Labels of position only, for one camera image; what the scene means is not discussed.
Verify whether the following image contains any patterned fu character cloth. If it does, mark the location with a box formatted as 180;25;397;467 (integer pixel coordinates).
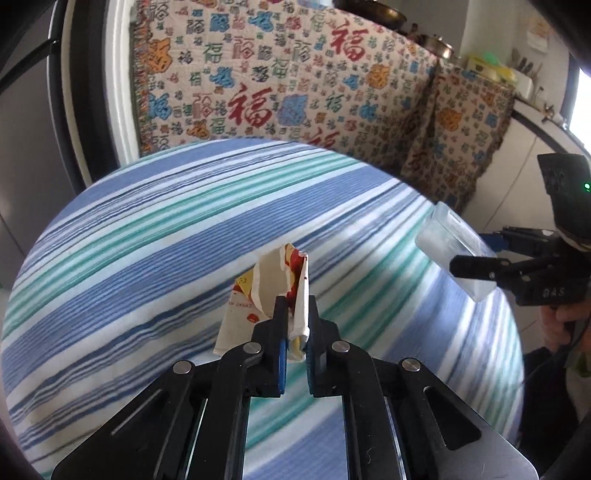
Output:
133;1;514;212

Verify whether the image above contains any blue striped tablecloth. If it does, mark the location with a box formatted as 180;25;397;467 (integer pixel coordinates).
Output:
2;140;523;477

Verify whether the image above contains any yellow green kitchen container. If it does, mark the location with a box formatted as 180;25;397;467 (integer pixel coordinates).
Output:
467;52;517;85

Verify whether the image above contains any white knife block holder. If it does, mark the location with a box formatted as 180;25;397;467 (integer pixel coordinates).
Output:
510;48;542;101

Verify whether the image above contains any dark frying pan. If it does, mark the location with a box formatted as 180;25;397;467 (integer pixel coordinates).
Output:
332;0;407;30

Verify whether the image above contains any steel pot with lid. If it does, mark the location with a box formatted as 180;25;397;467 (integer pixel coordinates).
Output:
419;34;454;60

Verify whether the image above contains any grey double-door refrigerator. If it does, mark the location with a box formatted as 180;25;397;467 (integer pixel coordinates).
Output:
1;1;83;290

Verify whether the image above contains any person's right hand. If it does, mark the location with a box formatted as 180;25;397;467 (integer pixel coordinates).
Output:
539;301;591;354

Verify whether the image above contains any yellow white food wrapper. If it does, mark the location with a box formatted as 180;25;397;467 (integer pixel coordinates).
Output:
213;243;310;362

